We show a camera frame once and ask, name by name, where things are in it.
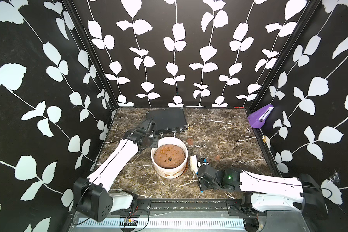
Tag white and blue scrub brush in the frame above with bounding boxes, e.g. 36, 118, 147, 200
189, 155, 198, 174

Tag white ceramic pot with mud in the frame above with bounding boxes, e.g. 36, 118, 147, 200
151, 137, 189, 179

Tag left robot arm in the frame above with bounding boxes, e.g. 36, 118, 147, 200
73, 117, 158, 222

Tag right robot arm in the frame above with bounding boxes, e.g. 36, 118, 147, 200
196, 164, 328, 220

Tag orange pot saucer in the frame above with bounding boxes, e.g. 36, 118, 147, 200
180, 161, 189, 176

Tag black flat case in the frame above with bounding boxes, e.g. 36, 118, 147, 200
147, 107, 188, 135

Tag white perforated strip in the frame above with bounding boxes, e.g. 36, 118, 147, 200
78, 218, 245, 230

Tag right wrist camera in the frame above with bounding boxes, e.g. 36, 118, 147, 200
197, 158, 209, 167

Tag black front mounting rail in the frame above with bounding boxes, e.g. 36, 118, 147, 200
72, 198, 305, 217

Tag small circuit board with wires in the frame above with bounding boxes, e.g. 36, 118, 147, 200
120, 218, 138, 227

